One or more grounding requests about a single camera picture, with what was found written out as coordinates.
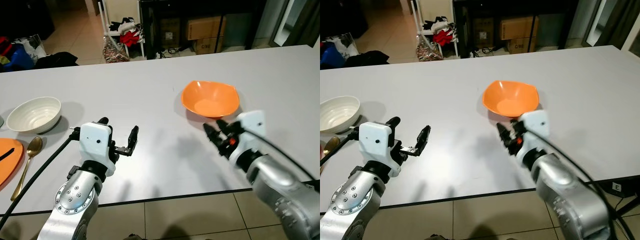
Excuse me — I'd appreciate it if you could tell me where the orange plastic bowl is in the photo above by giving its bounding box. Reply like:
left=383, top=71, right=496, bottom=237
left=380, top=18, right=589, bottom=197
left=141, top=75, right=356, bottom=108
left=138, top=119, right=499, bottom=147
left=181, top=80, right=241, bottom=119
left=482, top=80, right=540, bottom=119

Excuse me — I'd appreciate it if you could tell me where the white ribbed ceramic bowl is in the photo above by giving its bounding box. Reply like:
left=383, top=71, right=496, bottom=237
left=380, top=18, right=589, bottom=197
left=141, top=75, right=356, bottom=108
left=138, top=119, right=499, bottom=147
left=6, top=96, right=62, bottom=135
left=320, top=96, right=361, bottom=134

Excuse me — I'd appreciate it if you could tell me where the gold spoon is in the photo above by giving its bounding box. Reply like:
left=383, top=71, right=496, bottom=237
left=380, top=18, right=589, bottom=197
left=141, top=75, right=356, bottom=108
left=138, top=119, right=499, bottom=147
left=321, top=136, right=341, bottom=162
left=11, top=136, right=44, bottom=202

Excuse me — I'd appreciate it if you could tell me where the black cloth pile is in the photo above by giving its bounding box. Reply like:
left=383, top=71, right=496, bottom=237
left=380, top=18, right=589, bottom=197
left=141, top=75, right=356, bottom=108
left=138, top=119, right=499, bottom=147
left=34, top=51, right=79, bottom=69
left=345, top=49, right=390, bottom=67

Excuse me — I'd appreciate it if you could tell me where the speckled bag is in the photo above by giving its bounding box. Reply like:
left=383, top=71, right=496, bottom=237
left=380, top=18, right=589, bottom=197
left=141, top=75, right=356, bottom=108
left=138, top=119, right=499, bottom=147
left=417, top=37, right=445, bottom=62
left=102, top=37, right=132, bottom=63

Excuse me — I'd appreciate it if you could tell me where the small printed cardboard box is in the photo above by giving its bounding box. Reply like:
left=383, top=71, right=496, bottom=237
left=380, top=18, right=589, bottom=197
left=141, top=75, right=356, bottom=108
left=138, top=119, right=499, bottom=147
left=193, top=38, right=225, bottom=55
left=506, top=37, right=537, bottom=54

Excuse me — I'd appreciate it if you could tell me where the red cloth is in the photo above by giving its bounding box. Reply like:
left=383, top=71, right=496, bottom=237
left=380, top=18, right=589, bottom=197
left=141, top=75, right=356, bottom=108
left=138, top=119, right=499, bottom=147
left=120, top=30, right=142, bottom=47
left=433, top=29, right=455, bottom=46

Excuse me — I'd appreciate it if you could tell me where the blue bag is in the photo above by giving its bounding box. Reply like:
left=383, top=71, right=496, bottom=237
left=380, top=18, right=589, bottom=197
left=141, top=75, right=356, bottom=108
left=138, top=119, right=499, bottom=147
left=0, top=43, right=37, bottom=72
left=320, top=43, right=347, bottom=70

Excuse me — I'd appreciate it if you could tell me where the white plastic bag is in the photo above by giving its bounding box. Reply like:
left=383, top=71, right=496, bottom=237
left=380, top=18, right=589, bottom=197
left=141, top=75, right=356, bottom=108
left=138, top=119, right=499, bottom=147
left=327, top=33, right=359, bottom=56
left=14, top=33, right=47, bottom=60

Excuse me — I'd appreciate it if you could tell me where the white shelf rack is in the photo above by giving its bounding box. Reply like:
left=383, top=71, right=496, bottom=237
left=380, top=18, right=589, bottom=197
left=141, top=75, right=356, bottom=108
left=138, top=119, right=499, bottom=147
left=99, top=0, right=147, bottom=63
left=410, top=0, right=460, bottom=62

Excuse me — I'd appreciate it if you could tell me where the large brown cardboard box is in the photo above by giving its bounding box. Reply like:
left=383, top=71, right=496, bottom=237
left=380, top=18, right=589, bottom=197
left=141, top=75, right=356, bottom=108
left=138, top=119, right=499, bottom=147
left=500, top=15, right=540, bottom=40
left=186, top=16, right=227, bottom=41

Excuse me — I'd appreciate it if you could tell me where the black and white clothes pile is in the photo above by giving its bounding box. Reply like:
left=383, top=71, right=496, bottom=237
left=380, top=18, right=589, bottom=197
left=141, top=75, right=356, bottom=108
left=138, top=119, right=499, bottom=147
left=108, top=16, right=137, bottom=35
left=422, top=16, right=452, bottom=32

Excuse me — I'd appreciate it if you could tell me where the orange plate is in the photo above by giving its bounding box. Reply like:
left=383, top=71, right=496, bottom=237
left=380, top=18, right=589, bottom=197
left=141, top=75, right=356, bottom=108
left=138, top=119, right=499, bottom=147
left=0, top=138, right=25, bottom=187

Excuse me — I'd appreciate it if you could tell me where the black cabinet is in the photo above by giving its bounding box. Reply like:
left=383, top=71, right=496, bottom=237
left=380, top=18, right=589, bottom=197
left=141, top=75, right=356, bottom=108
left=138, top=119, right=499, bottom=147
left=139, top=0, right=263, bottom=57
left=452, top=0, right=572, bottom=59

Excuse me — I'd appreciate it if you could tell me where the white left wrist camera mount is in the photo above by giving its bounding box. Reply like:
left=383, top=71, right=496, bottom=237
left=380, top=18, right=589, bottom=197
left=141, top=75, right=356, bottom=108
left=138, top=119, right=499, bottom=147
left=358, top=121, right=397, bottom=169
left=79, top=121, right=117, bottom=166

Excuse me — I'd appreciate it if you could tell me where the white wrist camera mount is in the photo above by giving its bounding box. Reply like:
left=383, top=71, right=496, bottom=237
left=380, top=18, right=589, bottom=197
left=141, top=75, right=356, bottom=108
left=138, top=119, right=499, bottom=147
left=515, top=109, right=551, bottom=167
left=79, top=121, right=117, bottom=166
left=358, top=121, right=397, bottom=169
left=227, top=110, right=267, bottom=162

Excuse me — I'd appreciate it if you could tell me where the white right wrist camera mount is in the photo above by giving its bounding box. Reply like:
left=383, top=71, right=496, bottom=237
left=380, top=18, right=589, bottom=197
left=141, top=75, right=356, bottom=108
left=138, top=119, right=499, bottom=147
left=227, top=110, right=267, bottom=162
left=515, top=109, right=551, bottom=167

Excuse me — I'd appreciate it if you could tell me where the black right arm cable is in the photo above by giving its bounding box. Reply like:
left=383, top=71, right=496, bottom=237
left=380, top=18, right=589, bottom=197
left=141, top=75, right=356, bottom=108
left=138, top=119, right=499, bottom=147
left=244, top=121, right=321, bottom=182
left=536, top=126, right=622, bottom=240

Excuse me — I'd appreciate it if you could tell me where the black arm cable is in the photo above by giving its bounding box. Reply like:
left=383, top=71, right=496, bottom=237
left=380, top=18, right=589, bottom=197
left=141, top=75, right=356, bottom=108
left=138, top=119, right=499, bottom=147
left=536, top=126, right=622, bottom=240
left=244, top=121, right=321, bottom=182
left=320, top=131, right=363, bottom=167
left=0, top=131, right=82, bottom=227

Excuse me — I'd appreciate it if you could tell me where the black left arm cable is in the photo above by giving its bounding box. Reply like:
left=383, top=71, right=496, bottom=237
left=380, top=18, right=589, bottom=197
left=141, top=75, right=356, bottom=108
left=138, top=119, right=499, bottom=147
left=0, top=131, right=82, bottom=227
left=320, top=131, right=363, bottom=167

